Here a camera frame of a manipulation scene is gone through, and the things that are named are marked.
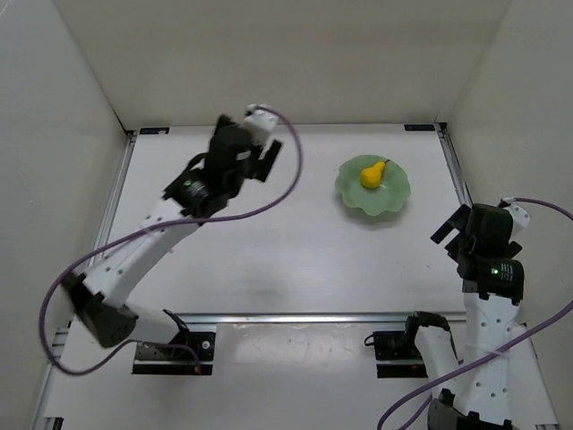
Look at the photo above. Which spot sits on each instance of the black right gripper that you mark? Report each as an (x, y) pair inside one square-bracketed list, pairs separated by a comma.
[(459, 242)]

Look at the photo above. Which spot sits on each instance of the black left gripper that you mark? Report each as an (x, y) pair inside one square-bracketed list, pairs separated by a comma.
[(252, 158)]

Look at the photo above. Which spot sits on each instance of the yellow fake pear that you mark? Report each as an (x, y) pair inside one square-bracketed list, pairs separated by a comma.
[(371, 177)]

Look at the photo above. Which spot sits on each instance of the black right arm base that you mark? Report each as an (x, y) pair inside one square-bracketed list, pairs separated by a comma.
[(395, 356)]

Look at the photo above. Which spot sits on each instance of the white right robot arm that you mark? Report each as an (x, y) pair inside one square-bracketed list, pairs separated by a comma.
[(473, 394)]

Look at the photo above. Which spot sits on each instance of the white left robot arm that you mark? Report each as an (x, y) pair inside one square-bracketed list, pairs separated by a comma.
[(100, 293)]

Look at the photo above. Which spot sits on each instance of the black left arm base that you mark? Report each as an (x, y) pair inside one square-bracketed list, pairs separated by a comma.
[(185, 349)]

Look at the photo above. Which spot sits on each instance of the green scalloped fruit bowl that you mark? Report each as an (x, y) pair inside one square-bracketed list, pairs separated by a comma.
[(391, 196)]

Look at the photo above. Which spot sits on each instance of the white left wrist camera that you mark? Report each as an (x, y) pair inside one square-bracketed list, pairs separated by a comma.
[(260, 123)]

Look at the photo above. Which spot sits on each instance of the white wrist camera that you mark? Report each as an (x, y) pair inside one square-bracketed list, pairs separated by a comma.
[(260, 123), (520, 217)]

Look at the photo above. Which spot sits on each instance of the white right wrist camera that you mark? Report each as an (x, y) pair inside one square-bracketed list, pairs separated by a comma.
[(520, 217)]

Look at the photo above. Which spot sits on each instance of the aluminium right side rail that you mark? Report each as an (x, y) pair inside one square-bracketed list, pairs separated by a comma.
[(453, 164)]

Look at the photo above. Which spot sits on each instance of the aluminium rail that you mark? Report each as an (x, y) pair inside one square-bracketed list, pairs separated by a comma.
[(453, 164), (39, 420), (290, 318)]

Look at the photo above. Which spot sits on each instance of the aluminium left side rail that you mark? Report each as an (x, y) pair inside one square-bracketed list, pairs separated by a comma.
[(39, 420)]

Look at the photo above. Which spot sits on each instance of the aluminium front rail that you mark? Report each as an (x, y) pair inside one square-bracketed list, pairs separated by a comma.
[(290, 318)]

